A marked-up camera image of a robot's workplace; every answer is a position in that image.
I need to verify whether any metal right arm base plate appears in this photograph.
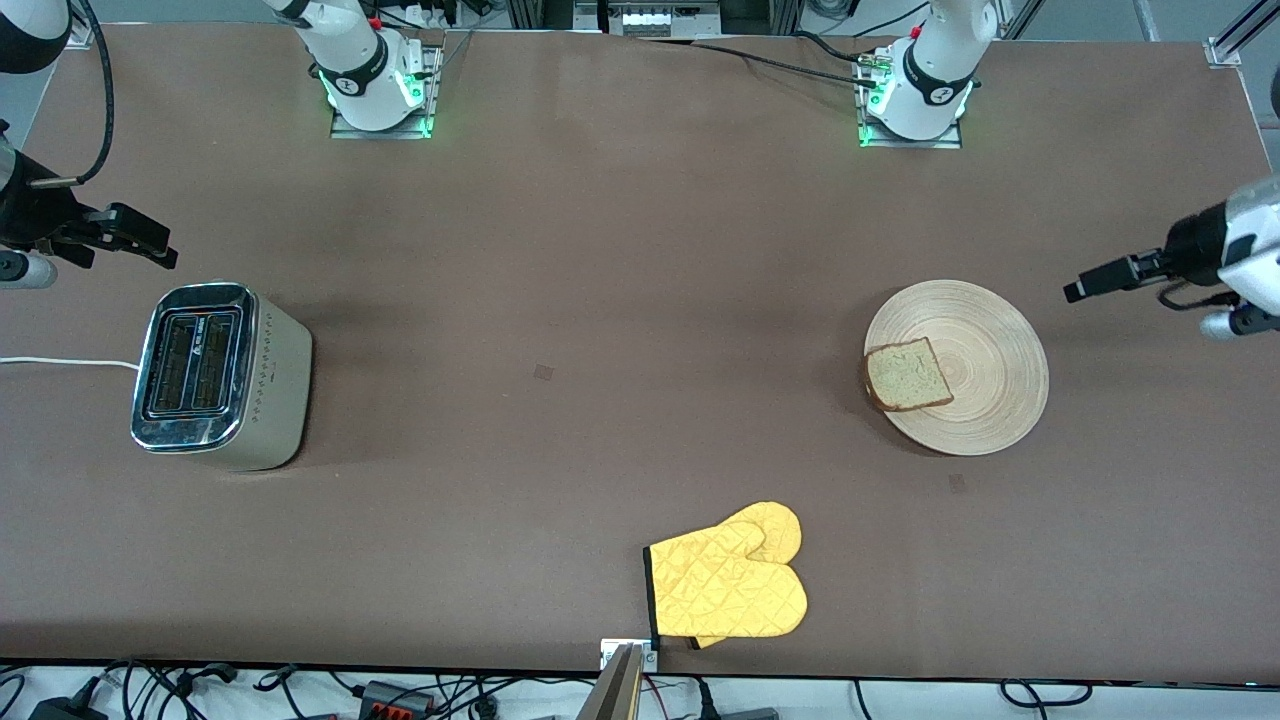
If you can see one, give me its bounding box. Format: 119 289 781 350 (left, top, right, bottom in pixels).
330 40 441 141

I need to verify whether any chrome and beige toaster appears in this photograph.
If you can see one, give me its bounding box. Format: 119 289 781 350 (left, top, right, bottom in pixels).
130 282 314 472

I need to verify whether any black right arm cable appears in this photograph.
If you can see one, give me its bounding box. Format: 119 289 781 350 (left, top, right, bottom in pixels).
28 0 117 189

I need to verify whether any short black table cable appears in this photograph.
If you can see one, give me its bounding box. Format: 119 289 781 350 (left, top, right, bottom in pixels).
793 30 891 67

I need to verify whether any black looped floor cable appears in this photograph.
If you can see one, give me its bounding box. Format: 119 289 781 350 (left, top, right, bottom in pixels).
1000 680 1093 710

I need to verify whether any white power strip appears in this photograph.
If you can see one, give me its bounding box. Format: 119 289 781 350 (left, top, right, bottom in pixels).
385 0 471 29

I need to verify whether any white toaster power cable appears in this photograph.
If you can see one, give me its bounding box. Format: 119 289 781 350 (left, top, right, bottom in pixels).
0 355 141 372

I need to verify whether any round light wooden plate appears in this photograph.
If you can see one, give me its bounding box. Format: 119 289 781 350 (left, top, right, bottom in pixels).
863 280 1051 458

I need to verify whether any aluminium profile bar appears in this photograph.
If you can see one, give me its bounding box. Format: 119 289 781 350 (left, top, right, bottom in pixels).
575 640 661 720

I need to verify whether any yellow quilted oven mitt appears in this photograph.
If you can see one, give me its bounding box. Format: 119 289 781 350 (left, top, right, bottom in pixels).
643 501 808 651

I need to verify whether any brown bread slice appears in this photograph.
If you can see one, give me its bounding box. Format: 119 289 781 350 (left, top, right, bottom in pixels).
862 337 955 413

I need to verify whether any grey electrical box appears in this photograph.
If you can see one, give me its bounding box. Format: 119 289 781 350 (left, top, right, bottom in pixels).
603 0 723 37

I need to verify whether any red and black connector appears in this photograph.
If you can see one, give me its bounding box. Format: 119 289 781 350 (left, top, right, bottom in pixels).
358 680 437 718

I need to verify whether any black power adapter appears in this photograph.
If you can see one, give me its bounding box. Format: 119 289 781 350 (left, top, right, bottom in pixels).
28 695 109 720

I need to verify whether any long black table cable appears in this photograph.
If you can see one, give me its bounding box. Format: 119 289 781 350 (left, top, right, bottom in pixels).
640 38 881 89

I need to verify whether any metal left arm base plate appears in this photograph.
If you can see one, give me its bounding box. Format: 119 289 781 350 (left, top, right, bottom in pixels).
858 50 966 151

